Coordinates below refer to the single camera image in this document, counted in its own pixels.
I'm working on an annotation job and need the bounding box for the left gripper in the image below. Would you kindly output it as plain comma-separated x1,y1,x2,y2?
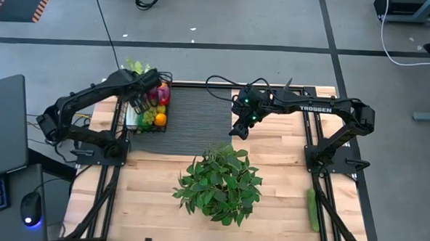
126,81,163,117

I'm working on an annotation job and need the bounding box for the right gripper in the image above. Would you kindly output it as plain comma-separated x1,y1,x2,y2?
228,83,277,142

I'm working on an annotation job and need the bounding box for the green grapes bunch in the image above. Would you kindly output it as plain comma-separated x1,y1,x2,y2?
141,108,159,125

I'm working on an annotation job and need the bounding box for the purple grapes bunch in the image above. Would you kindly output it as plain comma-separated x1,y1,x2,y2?
146,86,161,107

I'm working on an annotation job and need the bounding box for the orange mandarin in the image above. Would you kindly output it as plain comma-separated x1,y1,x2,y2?
153,112,169,128

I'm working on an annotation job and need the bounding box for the green celery bunch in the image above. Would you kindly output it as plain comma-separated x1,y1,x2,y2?
118,57,152,130

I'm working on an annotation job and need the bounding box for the green cucumber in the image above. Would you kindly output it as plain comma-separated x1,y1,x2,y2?
304,188,323,234

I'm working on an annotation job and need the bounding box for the grey woven mat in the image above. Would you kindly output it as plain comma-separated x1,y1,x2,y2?
128,83,235,158

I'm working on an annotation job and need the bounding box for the green artificial plant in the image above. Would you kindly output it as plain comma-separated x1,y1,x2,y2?
170,139,266,229

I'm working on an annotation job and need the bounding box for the grey computer desk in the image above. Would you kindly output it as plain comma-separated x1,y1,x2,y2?
0,160,53,241

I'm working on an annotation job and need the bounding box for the black desk monitor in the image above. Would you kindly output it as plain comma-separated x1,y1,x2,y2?
0,73,33,184

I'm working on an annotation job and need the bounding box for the black computer mouse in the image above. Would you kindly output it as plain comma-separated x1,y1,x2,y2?
18,189,45,227

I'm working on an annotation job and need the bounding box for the black wire basket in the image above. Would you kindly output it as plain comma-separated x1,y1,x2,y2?
122,70,174,136

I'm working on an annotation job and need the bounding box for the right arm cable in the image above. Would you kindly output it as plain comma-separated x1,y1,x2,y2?
203,73,289,107

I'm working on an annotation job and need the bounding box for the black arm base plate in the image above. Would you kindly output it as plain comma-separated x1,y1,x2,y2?
302,143,372,176
73,136,131,168

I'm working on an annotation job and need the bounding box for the black floor cable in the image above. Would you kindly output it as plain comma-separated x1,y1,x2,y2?
87,0,123,70

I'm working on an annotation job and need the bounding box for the white floor cable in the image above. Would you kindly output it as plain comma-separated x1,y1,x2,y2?
379,0,430,68

